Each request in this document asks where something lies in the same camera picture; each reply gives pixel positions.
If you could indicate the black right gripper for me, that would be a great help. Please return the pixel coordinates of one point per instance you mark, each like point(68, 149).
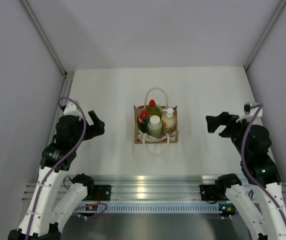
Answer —
point(225, 119)

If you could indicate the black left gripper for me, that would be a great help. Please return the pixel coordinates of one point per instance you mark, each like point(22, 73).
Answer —
point(99, 124)

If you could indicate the green bottle red cap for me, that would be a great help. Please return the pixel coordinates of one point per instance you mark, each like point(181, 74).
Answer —
point(142, 121)

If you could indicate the burlap canvas bag watermelon print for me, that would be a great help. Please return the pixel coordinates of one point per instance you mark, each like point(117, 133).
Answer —
point(144, 138)

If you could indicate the cream lotion pump bottle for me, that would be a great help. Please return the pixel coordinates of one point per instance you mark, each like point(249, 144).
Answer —
point(169, 121)

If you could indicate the pale green bottle white cap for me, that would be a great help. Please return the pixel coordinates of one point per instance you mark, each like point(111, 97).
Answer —
point(155, 127)

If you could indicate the yellow dish soap bottle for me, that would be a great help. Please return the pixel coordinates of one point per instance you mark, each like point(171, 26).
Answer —
point(153, 109)

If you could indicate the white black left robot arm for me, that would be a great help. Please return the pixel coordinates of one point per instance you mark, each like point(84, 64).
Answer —
point(45, 218)

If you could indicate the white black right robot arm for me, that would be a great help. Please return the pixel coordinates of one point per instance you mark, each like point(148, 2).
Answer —
point(263, 209)

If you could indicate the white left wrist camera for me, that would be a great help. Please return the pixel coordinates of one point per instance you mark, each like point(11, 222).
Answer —
point(71, 109)

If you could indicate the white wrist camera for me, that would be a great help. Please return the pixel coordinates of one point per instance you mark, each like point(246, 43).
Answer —
point(71, 109)
point(250, 108)

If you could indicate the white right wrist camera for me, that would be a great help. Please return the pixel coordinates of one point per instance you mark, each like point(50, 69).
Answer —
point(250, 108)

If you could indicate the left aluminium corner post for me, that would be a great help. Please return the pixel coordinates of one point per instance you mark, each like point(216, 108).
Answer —
point(42, 34)

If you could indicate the aluminium corner post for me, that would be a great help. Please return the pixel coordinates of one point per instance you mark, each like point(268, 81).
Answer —
point(277, 12)
point(42, 34)

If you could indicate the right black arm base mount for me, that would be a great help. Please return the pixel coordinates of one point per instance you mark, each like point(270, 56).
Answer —
point(209, 193)

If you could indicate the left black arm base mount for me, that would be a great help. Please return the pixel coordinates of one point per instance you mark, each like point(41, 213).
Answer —
point(102, 193)

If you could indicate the aluminium front rail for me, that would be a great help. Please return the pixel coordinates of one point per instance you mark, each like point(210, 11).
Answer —
point(155, 189)

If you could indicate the slotted grey cable duct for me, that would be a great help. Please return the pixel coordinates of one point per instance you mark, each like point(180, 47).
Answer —
point(149, 208)

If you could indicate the right aluminium corner post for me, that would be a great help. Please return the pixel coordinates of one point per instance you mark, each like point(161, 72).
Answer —
point(277, 12)

